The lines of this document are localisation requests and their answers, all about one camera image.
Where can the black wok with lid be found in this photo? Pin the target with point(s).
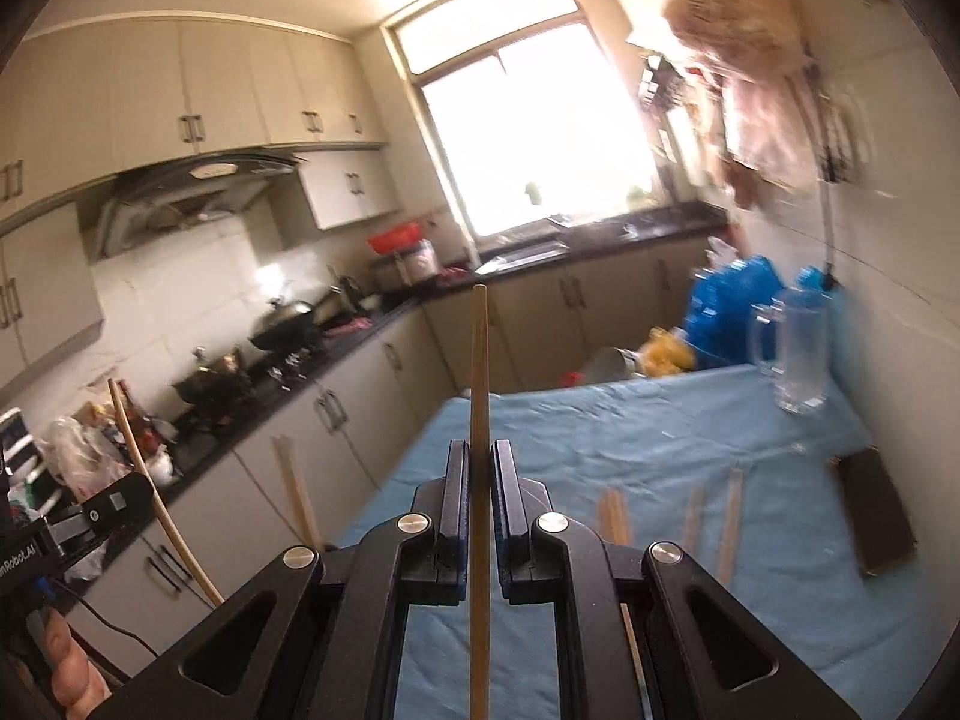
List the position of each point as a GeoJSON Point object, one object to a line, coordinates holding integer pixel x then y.
{"type": "Point", "coordinates": [287, 322]}

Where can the clear glass mug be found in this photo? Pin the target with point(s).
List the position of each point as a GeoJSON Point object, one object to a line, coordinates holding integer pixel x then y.
{"type": "Point", "coordinates": [788, 342]}

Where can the sauce bottles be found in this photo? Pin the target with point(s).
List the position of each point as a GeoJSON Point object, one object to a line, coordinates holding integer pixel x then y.
{"type": "Point", "coordinates": [140, 433]}

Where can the steel cooking pot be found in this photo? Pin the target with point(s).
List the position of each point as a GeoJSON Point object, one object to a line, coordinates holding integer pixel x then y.
{"type": "Point", "coordinates": [222, 378]}

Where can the wooden chopstick six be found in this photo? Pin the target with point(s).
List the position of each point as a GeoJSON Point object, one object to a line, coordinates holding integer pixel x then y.
{"type": "Point", "coordinates": [620, 530]}

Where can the blue plastic bag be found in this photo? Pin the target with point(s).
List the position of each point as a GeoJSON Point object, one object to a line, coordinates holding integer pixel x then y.
{"type": "Point", "coordinates": [720, 310]}

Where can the person left hand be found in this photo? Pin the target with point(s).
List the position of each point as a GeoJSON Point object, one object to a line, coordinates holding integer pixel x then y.
{"type": "Point", "coordinates": [76, 683]}

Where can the blue towel table cover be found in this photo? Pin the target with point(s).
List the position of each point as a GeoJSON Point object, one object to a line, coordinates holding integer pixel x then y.
{"type": "Point", "coordinates": [873, 640]}

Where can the wooden chopstick eight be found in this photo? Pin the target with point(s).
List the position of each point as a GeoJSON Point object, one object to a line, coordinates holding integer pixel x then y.
{"type": "Point", "coordinates": [692, 523]}

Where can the kitchen cabinets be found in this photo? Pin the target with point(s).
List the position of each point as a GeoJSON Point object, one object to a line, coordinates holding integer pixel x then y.
{"type": "Point", "coordinates": [83, 105]}
{"type": "Point", "coordinates": [349, 427]}

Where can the black smartphone gold case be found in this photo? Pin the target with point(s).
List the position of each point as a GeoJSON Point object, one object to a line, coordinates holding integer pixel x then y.
{"type": "Point", "coordinates": [881, 530]}

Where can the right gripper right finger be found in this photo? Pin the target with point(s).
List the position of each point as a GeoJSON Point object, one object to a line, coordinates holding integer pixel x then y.
{"type": "Point", "coordinates": [526, 578]}

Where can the wooden chopstick nine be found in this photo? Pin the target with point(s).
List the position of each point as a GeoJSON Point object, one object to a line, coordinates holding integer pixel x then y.
{"type": "Point", "coordinates": [731, 530]}

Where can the wooden chopstick five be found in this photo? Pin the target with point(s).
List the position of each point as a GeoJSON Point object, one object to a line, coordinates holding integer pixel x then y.
{"type": "Point", "coordinates": [606, 510]}

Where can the kitchen window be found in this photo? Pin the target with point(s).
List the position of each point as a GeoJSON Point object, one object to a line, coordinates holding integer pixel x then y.
{"type": "Point", "coordinates": [528, 111]}

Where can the range hood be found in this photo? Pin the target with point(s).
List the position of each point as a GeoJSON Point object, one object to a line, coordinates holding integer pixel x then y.
{"type": "Point", "coordinates": [150, 202]}

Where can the yellow plastic bag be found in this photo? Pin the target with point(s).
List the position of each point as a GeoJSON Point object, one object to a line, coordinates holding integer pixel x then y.
{"type": "Point", "coordinates": [666, 354]}

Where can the wooden chopstick ten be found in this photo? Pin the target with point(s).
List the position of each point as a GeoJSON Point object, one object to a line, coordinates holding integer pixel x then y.
{"type": "Point", "coordinates": [479, 593]}

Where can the red plastic basin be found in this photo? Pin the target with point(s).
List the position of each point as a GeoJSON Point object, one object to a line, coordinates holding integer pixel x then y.
{"type": "Point", "coordinates": [398, 237]}

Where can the hanging plastic bags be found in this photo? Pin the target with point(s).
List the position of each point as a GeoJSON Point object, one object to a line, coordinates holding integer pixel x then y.
{"type": "Point", "coordinates": [766, 118]}

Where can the wooden chopstick two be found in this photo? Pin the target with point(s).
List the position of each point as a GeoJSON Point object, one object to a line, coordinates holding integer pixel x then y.
{"type": "Point", "coordinates": [284, 451]}

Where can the lower kitchen cabinets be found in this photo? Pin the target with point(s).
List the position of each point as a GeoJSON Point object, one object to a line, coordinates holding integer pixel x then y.
{"type": "Point", "coordinates": [349, 427]}

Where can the upper kitchen cabinets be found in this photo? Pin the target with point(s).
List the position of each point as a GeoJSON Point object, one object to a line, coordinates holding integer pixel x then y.
{"type": "Point", "coordinates": [83, 105]}

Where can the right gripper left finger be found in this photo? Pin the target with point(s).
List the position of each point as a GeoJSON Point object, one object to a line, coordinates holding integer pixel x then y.
{"type": "Point", "coordinates": [438, 576]}

